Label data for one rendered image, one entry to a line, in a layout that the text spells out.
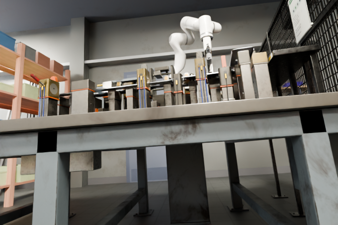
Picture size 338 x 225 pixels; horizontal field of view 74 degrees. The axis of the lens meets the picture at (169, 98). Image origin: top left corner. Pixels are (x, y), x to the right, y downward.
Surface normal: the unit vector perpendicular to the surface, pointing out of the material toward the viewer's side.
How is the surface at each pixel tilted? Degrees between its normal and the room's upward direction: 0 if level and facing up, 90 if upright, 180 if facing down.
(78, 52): 90
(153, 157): 90
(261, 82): 90
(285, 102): 90
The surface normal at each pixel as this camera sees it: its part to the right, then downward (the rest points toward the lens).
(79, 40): -0.09, -0.21
